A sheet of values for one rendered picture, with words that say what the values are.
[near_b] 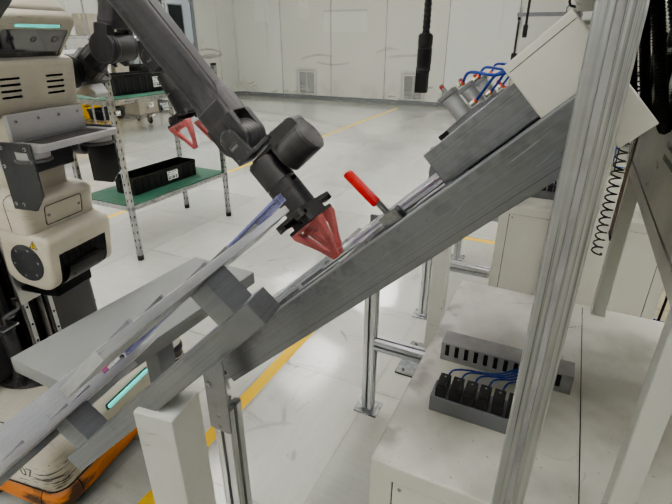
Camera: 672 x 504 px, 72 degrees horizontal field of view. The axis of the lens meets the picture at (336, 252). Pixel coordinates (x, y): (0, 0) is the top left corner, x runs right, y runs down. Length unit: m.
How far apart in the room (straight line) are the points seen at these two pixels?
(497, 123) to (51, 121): 1.09
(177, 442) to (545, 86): 0.60
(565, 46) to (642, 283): 1.73
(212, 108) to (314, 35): 9.87
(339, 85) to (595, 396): 9.68
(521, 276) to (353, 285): 1.59
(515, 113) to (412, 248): 0.20
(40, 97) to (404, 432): 1.14
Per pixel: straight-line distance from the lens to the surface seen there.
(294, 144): 0.73
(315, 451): 1.69
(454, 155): 0.60
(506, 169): 0.55
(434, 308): 1.88
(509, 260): 2.18
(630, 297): 2.23
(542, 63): 0.55
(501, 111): 0.58
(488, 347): 1.05
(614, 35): 0.49
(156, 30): 0.83
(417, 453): 0.87
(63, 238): 1.40
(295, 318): 0.75
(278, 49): 11.09
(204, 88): 0.79
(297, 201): 0.75
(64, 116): 1.41
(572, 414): 1.02
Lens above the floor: 1.26
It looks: 25 degrees down
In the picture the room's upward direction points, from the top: straight up
